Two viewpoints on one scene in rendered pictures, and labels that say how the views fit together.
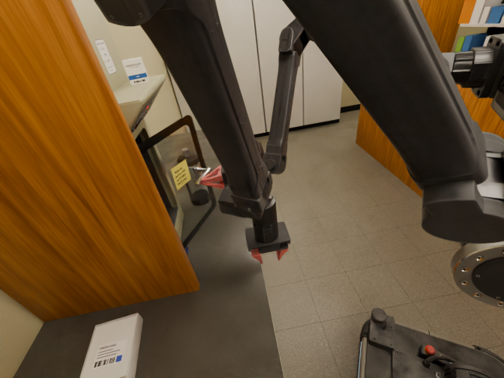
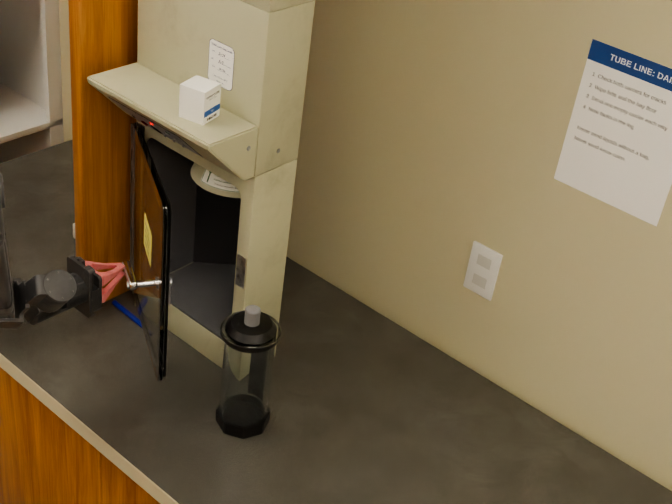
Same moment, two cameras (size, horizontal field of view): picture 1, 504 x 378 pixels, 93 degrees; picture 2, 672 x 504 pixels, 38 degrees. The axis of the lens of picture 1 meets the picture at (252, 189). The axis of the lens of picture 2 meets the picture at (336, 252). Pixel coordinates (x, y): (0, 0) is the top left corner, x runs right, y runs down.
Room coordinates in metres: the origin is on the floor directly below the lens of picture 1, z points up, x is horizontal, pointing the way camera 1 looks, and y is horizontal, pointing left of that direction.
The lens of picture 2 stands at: (1.91, -0.75, 2.27)
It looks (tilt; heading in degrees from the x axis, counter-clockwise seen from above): 33 degrees down; 129
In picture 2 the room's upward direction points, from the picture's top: 8 degrees clockwise
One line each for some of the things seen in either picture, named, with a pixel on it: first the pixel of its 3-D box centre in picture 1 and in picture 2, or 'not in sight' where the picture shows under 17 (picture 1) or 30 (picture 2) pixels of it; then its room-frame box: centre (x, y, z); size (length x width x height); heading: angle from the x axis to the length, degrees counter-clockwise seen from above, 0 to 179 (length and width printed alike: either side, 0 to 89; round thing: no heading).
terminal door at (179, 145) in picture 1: (181, 188); (147, 253); (0.67, 0.23, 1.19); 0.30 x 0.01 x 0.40; 152
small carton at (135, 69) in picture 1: (136, 70); (199, 100); (0.76, 0.26, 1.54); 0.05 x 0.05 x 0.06; 16
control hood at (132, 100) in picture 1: (141, 106); (169, 126); (0.69, 0.26, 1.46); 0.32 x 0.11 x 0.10; 2
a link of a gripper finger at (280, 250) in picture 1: (271, 247); not in sight; (0.40, -0.03, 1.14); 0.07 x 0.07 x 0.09; 3
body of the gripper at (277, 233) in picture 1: (265, 229); not in sight; (0.40, -0.02, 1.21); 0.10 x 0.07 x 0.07; 93
